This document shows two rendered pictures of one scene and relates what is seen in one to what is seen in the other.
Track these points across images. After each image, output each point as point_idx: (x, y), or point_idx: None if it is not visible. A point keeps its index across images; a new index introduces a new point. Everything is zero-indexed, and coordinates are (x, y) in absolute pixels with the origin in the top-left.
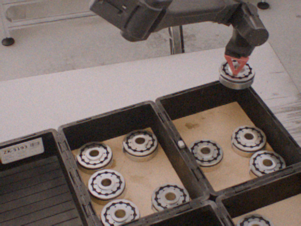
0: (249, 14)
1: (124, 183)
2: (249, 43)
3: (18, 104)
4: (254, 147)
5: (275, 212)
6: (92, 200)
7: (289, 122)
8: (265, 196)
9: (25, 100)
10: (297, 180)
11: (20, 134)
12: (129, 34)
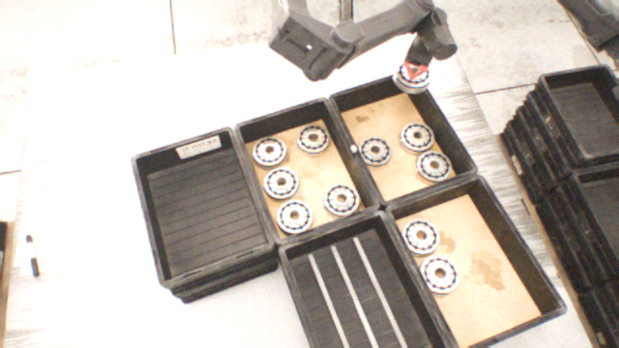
0: (438, 24)
1: (298, 182)
2: (434, 58)
3: (193, 81)
4: (422, 146)
5: (438, 215)
6: (268, 197)
7: (454, 108)
8: (431, 201)
9: (200, 77)
10: (463, 188)
11: (197, 115)
12: (313, 76)
